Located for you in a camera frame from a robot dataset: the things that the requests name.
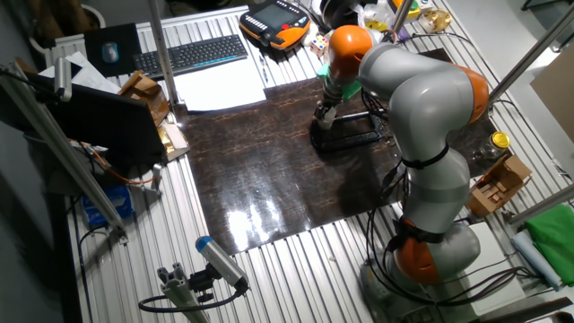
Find gold foil box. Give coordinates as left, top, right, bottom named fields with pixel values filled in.
left=155, top=121, right=191, bottom=163

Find green cloth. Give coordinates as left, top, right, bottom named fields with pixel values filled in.
left=525, top=203, right=574, bottom=288

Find grey computer mouse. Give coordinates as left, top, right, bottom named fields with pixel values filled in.
left=100, top=41, right=120, bottom=65

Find long slanted aluminium frame bar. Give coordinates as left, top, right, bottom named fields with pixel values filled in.
left=0, top=62, right=130, bottom=246

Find black metal C-clamp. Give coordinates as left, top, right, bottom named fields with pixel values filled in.
left=309, top=109, right=387, bottom=153

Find orange black teach pendant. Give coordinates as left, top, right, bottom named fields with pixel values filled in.
left=239, top=0, right=312, bottom=51

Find large white paper sheet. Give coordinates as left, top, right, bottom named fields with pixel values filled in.
left=172, top=57, right=267, bottom=113

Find dark marble pattern mat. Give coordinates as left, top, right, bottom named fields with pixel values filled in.
left=181, top=48, right=512, bottom=256

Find Rubik's cube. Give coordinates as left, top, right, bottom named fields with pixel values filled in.
left=309, top=34, right=329, bottom=58

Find black computer keyboard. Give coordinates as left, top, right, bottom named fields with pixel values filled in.
left=132, top=34, right=249, bottom=82

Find yellow green button box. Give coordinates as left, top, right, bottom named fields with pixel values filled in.
left=387, top=0, right=423, bottom=21

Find orange cable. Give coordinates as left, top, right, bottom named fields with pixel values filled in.
left=66, top=137, right=157, bottom=187

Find small open brown cardboard box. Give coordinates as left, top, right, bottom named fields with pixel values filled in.
left=117, top=69, right=171, bottom=128

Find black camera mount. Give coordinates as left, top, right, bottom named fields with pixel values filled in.
left=187, top=263, right=217, bottom=303

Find loose white paper pile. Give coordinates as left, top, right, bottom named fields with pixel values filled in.
left=38, top=50, right=123, bottom=95

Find black mouse pad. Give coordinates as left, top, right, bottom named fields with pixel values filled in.
left=83, top=22, right=144, bottom=79

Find black laptop screen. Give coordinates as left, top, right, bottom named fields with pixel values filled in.
left=24, top=71, right=168, bottom=168

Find white flat board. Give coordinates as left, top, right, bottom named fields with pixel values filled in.
left=461, top=221, right=526, bottom=317

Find blue tissue pack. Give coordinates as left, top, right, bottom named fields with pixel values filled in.
left=81, top=184, right=135, bottom=228

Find plain silver depth camera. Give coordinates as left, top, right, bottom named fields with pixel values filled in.
left=53, top=57, right=74, bottom=103

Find short aluminium profile stub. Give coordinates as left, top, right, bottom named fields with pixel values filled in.
left=156, top=262, right=211, bottom=323

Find pale rolled sheet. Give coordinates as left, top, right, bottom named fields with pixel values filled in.
left=510, top=229, right=564, bottom=292

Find cardboard box with inserts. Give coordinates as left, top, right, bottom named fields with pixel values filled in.
left=465, top=153, right=534, bottom=220

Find black round spool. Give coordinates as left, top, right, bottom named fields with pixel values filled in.
left=319, top=0, right=360, bottom=29

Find black camera cable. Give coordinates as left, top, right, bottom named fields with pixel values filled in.
left=137, top=280, right=249, bottom=314

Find slim metal stand post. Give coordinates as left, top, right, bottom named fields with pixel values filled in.
left=386, top=0, right=414, bottom=44

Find green printed camera mount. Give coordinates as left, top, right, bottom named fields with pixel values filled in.
left=316, top=62, right=362, bottom=102

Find diagonal aluminium frame bar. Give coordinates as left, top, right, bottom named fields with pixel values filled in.
left=488, top=3, right=574, bottom=103

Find clear plastic bag yellow contents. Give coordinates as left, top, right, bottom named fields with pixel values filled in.
left=356, top=2, right=396, bottom=35

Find glass jar with yellow lid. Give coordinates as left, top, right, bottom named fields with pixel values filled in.
left=478, top=130, right=512, bottom=162

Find brown cardboard panel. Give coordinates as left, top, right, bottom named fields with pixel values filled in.
left=529, top=44, right=574, bottom=144

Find silver camera with blue cap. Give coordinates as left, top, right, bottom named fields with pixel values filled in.
left=195, top=235, right=250, bottom=291

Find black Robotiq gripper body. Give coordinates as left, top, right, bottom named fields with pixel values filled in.
left=314, top=96, right=338, bottom=118

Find tall aluminium frame post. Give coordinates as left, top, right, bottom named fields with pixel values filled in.
left=147, top=0, right=180, bottom=108

